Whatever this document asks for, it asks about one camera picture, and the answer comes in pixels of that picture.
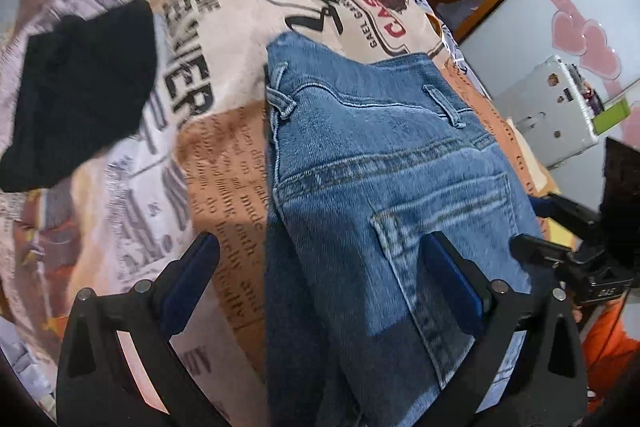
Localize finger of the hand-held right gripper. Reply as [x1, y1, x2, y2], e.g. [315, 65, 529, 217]
[509, 233, 577, 269]
[536, 193, 602, 230]

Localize white device with green label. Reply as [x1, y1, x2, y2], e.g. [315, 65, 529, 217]
[492, 54, 632, 171]

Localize pink heart wall sticker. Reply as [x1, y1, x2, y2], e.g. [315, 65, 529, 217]
[531, 0, 627, 82]

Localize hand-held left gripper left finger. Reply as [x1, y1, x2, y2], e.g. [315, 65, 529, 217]
[56, 232, 273, 427]

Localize printed newspaper pattern blanket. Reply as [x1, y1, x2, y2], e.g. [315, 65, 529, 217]
[0, 0, 563, 427]

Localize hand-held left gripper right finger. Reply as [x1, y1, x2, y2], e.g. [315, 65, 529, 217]
[422, 231, 588, 427]

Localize blue denim jeans pants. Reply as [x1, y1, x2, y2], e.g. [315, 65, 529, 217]
[264, 32, 547, 427]

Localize black folded pants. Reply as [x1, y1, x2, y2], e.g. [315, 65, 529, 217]
[0, 0, 160, 194]

